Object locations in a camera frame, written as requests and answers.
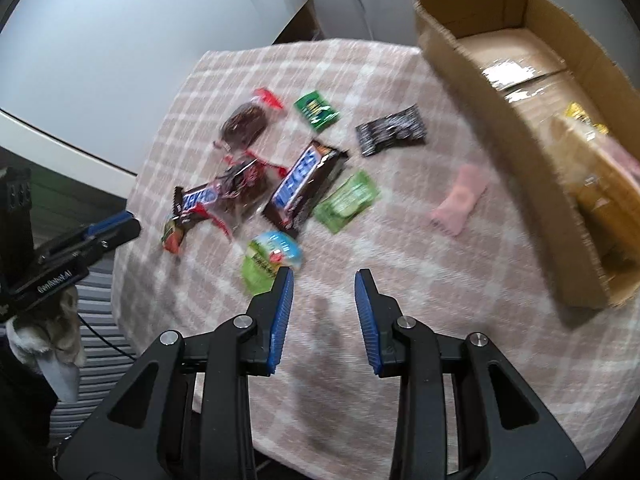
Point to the dark green snack packet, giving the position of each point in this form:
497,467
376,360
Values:
315,110

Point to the small brown chocolate bar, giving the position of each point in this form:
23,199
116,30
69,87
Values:
197,200

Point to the light green snack packet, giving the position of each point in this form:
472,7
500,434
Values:
347,200

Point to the pink snack packet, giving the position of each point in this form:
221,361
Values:
460,200

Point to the pink plaid tablecloth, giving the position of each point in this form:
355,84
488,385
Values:
400,220

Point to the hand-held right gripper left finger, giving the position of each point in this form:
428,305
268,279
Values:
282,310

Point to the yellow snack packet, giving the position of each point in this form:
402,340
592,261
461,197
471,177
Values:
582,115

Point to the clear brownie packet red ends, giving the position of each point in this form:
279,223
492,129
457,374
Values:
244,125
245,185

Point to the small red green packet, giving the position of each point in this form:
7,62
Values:
172,237

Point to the grey striped rug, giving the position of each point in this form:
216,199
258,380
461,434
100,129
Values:
100,310

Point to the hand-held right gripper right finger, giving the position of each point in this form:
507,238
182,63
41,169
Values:
365,310

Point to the large brown chocolate bar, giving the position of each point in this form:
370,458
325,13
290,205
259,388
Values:
300,185

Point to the black snack packet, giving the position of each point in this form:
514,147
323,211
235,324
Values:
390,131

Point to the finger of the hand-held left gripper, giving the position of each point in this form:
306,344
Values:
107,242
112,220

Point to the cardboard box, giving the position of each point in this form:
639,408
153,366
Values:
500,125

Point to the green jelly cup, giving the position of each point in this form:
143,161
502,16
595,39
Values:
267,260

